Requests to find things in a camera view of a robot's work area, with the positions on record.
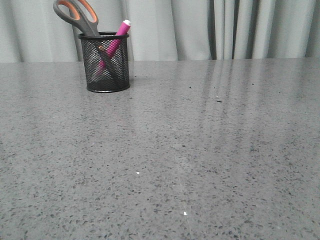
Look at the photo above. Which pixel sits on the magenta pen white cap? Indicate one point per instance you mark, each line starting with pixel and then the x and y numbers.
pixel 114 45

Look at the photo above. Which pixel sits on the grey orange handled scissors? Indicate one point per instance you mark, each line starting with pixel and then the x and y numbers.
pixel 81 15

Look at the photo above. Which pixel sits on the black mesh pen cup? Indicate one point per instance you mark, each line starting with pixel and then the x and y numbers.
pixel 120 62

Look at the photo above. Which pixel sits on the grey pleated curtain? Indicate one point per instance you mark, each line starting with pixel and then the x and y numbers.
pixel 168 30

